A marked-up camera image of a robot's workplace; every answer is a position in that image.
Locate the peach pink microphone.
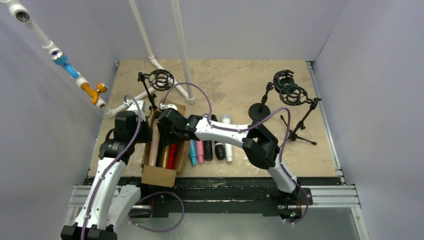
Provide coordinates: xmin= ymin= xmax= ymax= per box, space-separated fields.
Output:
xmin=148 ymin=119 xmax=160 ymax=167

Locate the red glitter microphone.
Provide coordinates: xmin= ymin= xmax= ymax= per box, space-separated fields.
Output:
xmin=167 ymin=143 xmax=178 ymax=170

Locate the blue microphone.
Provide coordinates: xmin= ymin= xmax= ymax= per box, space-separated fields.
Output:
xmin=189 ymin=140 xmax=197 ymax=166

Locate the gold microphone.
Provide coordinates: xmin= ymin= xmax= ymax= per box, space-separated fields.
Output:
xmin=160 ymin=145 xmax=170 ymax=169

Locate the black glitter microphone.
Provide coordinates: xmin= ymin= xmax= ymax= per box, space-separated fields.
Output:
xmin=202 ymin=113 xmax=214 ymax=162

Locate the cardboard box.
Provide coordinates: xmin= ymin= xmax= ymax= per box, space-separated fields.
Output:
xmin=140 ymin=108 xmax=190 ymax=188

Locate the tripod mic stand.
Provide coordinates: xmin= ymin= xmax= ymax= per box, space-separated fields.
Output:
xmin=137 ymin=69 xmax=175 ymax=112
xmin=279 ymin=83 xmax=322 ymax=146

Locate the plain black microphone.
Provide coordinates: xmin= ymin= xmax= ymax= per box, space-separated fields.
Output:
xmin=210 ymin=114 xmax=227 ymax=161

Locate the white microphone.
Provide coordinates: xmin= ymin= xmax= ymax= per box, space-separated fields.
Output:
xmin=221 ymin=114 xmax=233 ymax=164

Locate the round base mic stand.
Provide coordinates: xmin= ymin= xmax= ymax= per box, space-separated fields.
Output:
xmin=248 ymin=69 xmax=294 ymax=122

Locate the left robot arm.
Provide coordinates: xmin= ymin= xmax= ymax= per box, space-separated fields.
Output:
xmin=60 ymin=111 xmax=152 ymax=240

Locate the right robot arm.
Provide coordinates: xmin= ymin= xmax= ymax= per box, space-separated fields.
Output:
xmin=157 ymin=108 xmax=300 ymax=195

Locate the overhead pipe with fittings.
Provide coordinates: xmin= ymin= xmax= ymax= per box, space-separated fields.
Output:
xmin=0 ymin=0 xmax=111 ymax=113

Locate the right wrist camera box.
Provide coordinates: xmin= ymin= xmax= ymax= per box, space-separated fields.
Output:
xmin=159 ymin=103 xmax=178 ymax=111

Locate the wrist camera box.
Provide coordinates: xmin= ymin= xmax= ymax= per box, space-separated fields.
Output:
xmin=159 ymin=103 xmax=178 ymax=111
xmin=127 ymin=100 xmax=146 ymax=115

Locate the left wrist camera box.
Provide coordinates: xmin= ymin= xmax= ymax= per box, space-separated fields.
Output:
xmin=127 ymin=100 xmax=146 ymax=115

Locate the white PVC pipe frame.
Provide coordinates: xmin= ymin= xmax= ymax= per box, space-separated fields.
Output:
xmin=105 ymin=0 xmax=195 ymax=118

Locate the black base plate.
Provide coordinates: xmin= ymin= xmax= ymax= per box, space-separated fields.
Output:
xmin=82 ymin=176 xmax=314 ymax=220

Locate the aluminium rail frame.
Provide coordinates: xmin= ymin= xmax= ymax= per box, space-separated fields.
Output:
xmin=59 ymin=59 xmax=370 ymax=240

